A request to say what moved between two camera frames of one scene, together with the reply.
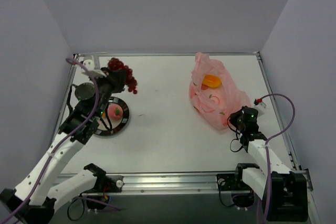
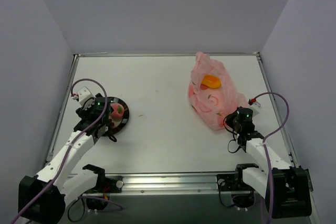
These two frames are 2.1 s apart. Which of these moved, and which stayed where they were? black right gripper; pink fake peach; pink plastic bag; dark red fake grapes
Moved: dark red fake grapes
Stayed: pink fake peach; pink plastic bag; black right gripper
